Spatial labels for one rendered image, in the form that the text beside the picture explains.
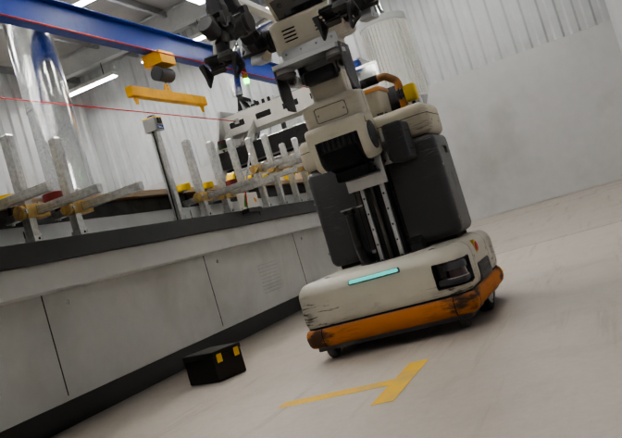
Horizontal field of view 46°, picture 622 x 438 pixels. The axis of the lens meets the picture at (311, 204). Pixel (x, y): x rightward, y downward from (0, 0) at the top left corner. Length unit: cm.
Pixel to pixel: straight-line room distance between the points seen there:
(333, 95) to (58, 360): 147
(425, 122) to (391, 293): 67
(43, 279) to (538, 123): 1046
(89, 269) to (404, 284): 124
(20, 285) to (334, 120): 122
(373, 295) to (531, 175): 1006
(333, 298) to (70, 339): 113
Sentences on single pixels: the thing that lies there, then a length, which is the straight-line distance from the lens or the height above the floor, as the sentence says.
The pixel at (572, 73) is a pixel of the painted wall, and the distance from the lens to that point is 1254.
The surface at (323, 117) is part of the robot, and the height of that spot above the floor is 83.
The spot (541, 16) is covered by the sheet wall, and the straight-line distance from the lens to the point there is 1272.
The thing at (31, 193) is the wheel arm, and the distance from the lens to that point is 253.
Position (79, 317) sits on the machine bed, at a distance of 322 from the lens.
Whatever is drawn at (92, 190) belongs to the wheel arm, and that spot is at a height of 81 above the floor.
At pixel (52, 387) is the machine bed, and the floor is 17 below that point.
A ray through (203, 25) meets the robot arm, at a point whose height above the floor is 120.
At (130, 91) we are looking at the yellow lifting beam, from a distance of 868.
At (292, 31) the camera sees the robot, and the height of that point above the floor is 116.
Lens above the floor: 42
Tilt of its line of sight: 3 degrees up
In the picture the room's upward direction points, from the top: 17 degrees counter-clockwise
